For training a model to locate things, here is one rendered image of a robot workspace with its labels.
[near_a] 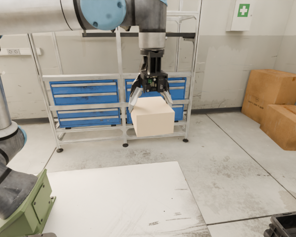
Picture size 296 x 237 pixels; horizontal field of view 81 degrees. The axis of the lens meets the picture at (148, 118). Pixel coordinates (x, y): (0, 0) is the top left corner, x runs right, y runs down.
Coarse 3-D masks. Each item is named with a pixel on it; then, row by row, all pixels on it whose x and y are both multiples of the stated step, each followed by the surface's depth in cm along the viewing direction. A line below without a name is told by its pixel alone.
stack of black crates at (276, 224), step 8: (272, 216) 78; (280, 216) 78; (288, 216) 79; (272, 224) 79; (280, 224) 75; (288, 224) 82; (264, 232) 83; (272, 232) 79; (280, 232) 73; (288, 232) 82
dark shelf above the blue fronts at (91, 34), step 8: (96, 32) 172; (104, 32) 173; (112, 32) 174; (120, 32) 175; (128, 32) 176; (136, 32) 177; (168, 32) 181; (176, 32) 182; (184, 32) 183; (192, 32) 184
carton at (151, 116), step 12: (144, 108) 57; (156, 108) 57; (168, 108) 57; (132, 120) 64; (144, 120) 53; (156, 120) 54; (168, 120) 55; (144, 132) 55; (156, 132) 56; (168, 132) 56
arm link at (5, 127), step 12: (0, 36) 53; (0, 84) 56; (0, 96) 56; (0, 108) 57; (0, 120) 59; (0, 132) 60; (12, 132) 62; (24, 132) 71; (0, 144) 60; (12, 144) 64; (24, 144) 72; (12, 156) 64
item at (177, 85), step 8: (128, 80) 196; (168, 80) 202; (176, 80) 203; (184, 80) 204; (128, 88) 200; (176, 88) 207; (184, 88) 208; (128, 96) 204; (144, 96) 207; (152, 96) 208; (176, 96) 212; (184, 96) 214; (176, 104) 217; (128, 112) 212; (176, 112) 221; (128, 120) 218; (176, 120) 227
